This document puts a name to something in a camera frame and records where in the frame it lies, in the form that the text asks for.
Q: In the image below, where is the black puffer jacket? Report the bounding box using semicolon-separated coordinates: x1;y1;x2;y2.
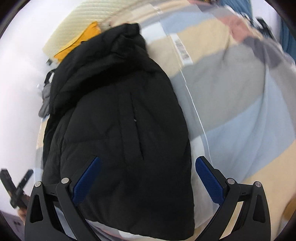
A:
42;24;195;240

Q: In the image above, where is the person's left hand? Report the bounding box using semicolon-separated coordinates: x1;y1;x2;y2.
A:
18;208;27;221

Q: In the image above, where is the grey fleece garment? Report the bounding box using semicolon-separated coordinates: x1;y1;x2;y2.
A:
38;83;52;118

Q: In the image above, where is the patchwork checkered duvet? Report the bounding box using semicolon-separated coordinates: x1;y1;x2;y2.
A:
34;0;296;241

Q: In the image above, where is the blue curtain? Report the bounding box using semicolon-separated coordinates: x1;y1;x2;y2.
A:
280;20;296;60

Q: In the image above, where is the yellow cushion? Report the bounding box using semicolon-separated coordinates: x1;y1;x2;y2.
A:
54;21;101;63

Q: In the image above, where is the cream quilted headboard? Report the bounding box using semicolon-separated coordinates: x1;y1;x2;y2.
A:
43;0;148;59

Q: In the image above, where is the blue chair cover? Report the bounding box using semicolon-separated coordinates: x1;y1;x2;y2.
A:
219;0;252;16

